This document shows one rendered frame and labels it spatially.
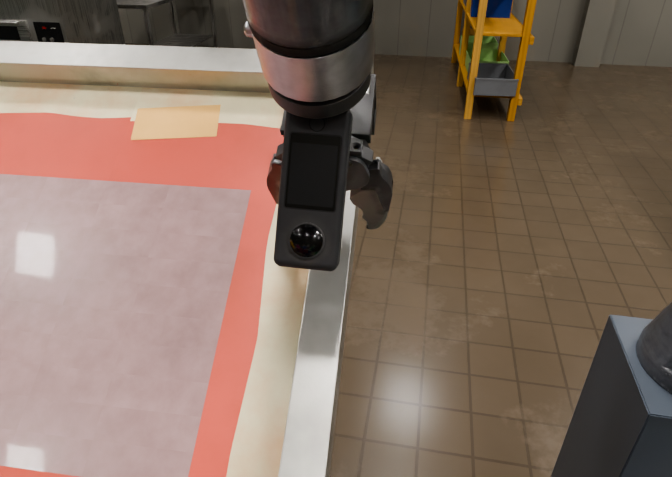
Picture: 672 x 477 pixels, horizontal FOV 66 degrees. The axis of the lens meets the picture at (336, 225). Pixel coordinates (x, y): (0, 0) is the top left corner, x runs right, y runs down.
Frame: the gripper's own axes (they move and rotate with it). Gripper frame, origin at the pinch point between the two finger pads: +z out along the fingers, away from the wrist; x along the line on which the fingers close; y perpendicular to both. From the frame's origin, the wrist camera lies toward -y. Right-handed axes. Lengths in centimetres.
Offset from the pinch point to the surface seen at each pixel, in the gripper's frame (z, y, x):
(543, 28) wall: 454, 525, -176
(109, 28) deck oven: 277, 318, 266
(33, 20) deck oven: 229, 274, 292
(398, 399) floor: 175, 8, -12
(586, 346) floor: 198, 44, -96
